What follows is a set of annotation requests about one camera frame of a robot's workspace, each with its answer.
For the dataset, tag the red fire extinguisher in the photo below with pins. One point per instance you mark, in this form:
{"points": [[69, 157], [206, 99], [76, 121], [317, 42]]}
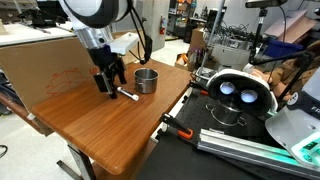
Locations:
{"points": [[162, 26]]}

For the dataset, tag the black equipment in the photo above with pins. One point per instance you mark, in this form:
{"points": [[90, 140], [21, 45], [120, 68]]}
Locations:
{"points": [[40, 18]]}

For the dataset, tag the black perforated breadboard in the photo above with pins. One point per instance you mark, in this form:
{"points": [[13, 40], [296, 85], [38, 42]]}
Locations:
{"points": [[196, 113]]}

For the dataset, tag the person's hand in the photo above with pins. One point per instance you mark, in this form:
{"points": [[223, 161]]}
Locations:
{"points": [[263, 75]]}

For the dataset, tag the black and white marker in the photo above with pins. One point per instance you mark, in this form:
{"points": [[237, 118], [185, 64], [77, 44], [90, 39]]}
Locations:
{"points": [[128, 94]]}

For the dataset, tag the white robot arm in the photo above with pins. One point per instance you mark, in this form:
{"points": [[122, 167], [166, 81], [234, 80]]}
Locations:
{"points": [[86, 13]]}

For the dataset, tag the black camera stand pole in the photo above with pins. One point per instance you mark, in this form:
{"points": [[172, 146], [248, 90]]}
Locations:
{"points": [[258, 33]]}

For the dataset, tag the person in brown jacket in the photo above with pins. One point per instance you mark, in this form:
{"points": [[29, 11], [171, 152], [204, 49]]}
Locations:
{"points": [[286, 71]]}

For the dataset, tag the white VR headset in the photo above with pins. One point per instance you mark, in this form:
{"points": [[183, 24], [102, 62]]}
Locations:
{"points": [[240, 78]]}

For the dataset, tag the grey equipment case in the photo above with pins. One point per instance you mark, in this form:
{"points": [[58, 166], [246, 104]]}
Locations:
{"points": [[230, 55]]}

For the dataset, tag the slanted metal pole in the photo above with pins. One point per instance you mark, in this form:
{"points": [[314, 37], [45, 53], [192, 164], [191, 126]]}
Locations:
{"points": [[213, 28]]}

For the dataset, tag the brown cardboard box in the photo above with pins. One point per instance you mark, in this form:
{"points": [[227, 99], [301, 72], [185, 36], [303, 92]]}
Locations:
{"points": [[197, 38]]}

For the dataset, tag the cardboard box with red print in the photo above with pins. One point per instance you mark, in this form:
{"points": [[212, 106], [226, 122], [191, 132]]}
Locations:
{"points": [[40, 63]]}

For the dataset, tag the black camera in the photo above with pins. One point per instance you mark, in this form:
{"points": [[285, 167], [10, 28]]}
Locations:
{"points": [[263, 3]]}

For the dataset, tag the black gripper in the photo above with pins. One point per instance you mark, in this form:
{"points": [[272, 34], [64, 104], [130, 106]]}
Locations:
{"points": [[105, 60]]}

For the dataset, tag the white table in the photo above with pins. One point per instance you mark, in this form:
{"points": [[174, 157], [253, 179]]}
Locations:
{"points": [[23, 33]]}

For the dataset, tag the open cardboard box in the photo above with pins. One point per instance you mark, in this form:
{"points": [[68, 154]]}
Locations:
{"points": [[181, 61]]}

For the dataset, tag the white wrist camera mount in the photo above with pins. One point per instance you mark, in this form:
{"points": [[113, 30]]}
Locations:
{"points": [[125, 42]]}

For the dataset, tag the aluminium rail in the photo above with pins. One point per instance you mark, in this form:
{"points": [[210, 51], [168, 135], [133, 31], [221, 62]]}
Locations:
{"points": [[233, 143]]}

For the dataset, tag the small steel pot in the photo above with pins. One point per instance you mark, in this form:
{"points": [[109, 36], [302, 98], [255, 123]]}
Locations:
{"points": [[146, 85]]}

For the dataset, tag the metal table leg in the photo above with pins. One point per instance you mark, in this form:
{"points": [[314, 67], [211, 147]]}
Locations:
{"points": [[83, 160]]}

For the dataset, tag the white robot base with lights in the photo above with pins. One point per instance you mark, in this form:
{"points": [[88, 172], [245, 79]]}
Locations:
{"points": [[293, 130]]}

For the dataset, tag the black orange clamp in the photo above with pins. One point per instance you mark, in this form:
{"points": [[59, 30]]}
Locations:
{"points": [[203, 92], [185, 134]]}

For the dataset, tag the pinkish cardboard sheet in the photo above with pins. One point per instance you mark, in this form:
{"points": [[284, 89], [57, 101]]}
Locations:
{"points": [[290, 26]]}

